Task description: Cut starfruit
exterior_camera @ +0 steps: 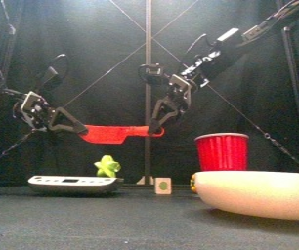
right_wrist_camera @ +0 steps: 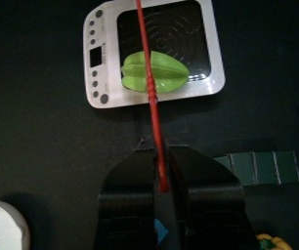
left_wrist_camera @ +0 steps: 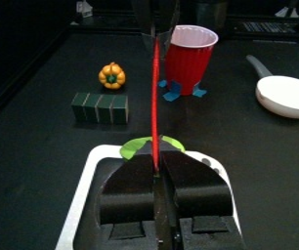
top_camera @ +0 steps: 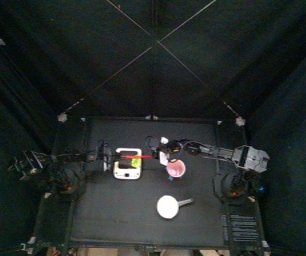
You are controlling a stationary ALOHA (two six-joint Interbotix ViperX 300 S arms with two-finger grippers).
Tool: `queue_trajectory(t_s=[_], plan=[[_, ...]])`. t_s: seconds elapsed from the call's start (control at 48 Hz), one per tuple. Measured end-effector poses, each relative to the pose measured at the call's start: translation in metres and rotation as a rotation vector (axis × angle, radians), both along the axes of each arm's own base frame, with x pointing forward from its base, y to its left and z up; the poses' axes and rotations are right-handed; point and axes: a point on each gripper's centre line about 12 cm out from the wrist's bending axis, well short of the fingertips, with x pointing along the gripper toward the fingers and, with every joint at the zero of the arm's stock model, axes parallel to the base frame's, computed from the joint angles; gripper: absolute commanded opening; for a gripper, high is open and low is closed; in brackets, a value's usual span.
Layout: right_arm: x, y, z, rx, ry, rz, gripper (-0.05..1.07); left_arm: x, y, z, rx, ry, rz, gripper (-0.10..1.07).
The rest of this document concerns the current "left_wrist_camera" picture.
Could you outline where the white kitchen scale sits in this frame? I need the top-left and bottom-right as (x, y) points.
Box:
(53, 144), (244, 250)

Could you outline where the dark green striped box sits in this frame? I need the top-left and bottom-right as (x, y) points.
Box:
(70, 92), (130, 125)

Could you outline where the white background stand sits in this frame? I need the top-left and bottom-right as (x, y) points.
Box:
(273, 5), (299, 19)

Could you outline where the orange toy bell pepper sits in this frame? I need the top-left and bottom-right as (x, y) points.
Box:
(97, 62), (128, 91)

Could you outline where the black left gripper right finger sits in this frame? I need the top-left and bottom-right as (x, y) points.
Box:
(160, 150), (246, 250)

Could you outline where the green toy starfruit half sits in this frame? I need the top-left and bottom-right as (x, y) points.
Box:
(118, 136), (154, 161)

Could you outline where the red plastic cup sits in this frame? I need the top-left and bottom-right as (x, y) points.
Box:
(164, 24), (220, 97)

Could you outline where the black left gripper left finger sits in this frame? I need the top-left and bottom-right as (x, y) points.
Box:
(97, 152), (158, 250)

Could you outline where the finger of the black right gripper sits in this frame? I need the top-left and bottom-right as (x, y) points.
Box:
(130, 0), (157, 51)
(157, 0), (181, 50)

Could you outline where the small white background object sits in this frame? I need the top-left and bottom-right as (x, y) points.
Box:
(76, 0), (93, 19)

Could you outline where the dark background bin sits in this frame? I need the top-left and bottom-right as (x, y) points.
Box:
(193, 0), (229, 31)

